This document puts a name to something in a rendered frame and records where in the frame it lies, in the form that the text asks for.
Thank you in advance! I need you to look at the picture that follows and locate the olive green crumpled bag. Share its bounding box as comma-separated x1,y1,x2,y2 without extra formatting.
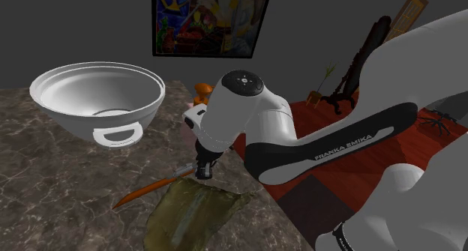
142,176,257,251

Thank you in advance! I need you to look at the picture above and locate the pink flat thing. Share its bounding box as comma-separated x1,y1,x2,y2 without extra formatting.
180,101,200,146

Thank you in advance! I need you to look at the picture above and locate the orange knife with silver end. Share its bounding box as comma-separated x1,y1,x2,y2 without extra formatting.
111,162,199,211

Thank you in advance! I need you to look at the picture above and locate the wooden framed panel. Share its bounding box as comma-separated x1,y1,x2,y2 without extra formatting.
383,0,430,43

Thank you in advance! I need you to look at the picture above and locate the colourful wall picture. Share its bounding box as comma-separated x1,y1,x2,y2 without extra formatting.
151,0,274,58

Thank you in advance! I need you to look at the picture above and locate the orange figure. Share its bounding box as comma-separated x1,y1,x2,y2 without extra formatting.
192,82,215,107

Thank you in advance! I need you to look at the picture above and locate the large white bowl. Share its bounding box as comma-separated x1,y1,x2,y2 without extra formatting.
28,61,167,150

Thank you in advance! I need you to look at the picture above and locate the black carved chair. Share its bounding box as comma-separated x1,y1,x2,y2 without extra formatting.
320,15,393,115

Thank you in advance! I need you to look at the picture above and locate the red rug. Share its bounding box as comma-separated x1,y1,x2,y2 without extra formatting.
232,92,468,214

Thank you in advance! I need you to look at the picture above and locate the potted plant in wooden pot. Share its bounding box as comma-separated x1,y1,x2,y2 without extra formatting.
305,61,338,109

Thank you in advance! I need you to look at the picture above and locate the black star-shaped chair base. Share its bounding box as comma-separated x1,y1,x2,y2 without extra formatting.
416,109,459,137

